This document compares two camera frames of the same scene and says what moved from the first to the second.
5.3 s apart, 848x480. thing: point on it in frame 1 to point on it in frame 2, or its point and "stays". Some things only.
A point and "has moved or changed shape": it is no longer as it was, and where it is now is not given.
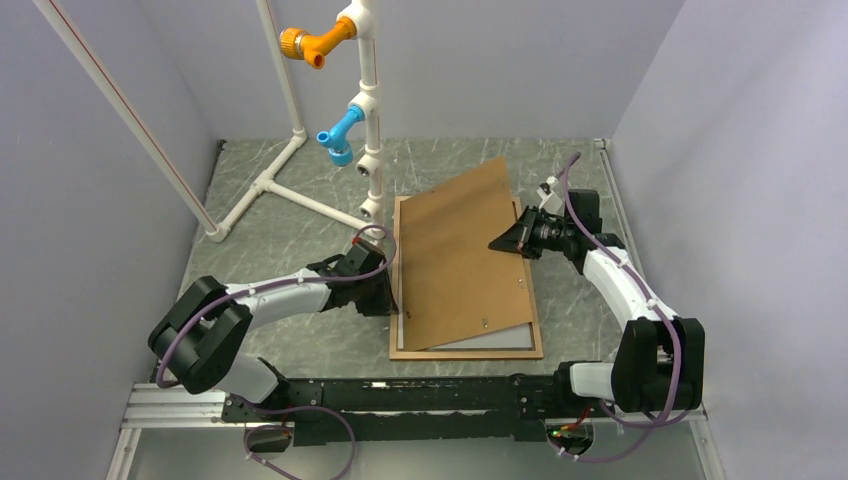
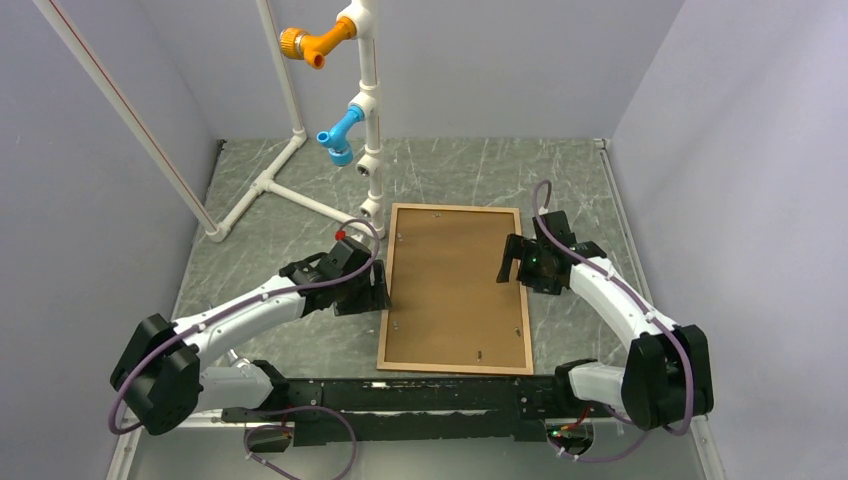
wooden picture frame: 535,352 to 382,364
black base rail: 407,410 stays
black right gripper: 511,239 to 518,247
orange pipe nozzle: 297,44 stays
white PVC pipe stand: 370,166 stays
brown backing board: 454,284 has moved or changed shape
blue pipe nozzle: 336,139 stays
